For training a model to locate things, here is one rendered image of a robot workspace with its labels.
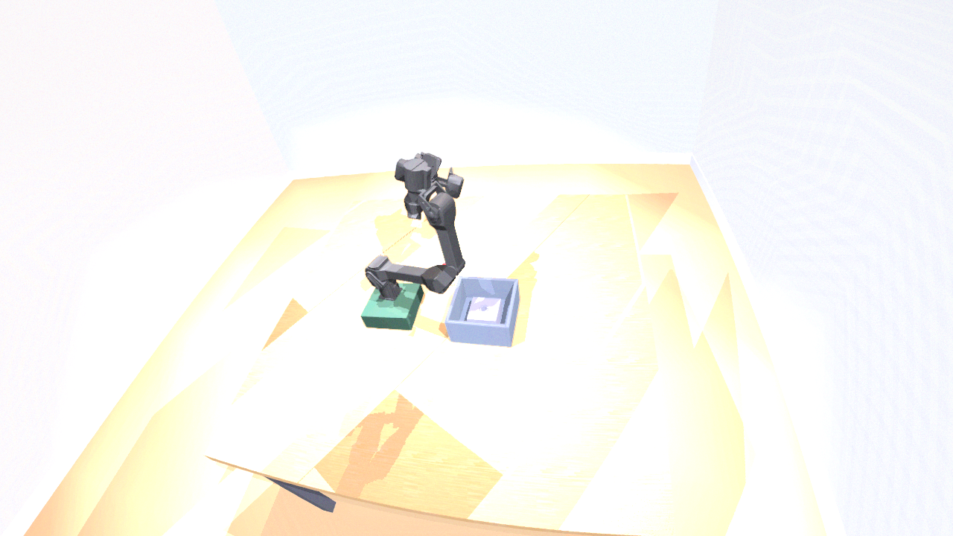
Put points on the white square plate with hole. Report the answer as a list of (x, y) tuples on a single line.
[(485, 310)]

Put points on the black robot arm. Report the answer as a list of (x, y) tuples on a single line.
[(420, 174)]

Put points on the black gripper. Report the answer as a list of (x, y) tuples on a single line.
[(453, 184)]

